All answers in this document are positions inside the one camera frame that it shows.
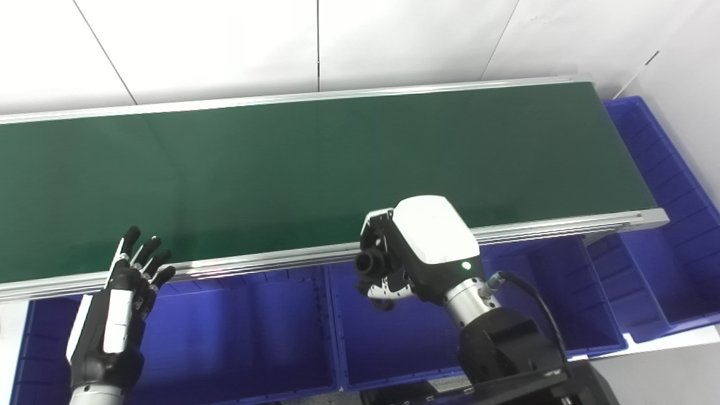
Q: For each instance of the green conveyor belt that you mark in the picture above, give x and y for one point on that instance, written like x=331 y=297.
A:
x=270 y=260
x=281 y=180

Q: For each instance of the black flanged machine part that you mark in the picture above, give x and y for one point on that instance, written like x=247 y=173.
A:
x=369 y=263

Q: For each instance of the black robot torso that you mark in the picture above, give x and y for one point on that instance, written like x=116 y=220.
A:
x=585 y=388

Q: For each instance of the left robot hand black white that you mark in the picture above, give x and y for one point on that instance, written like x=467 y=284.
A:
x=101 y=349

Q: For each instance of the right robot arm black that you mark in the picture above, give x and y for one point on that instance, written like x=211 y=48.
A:
x=500 y=343

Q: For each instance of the blue plastic bin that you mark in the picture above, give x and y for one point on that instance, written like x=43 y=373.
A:
x=669 y=270
x=388 y=343
x=236 y=337

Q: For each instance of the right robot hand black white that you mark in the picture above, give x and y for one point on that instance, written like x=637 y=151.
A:
x=433 y=236

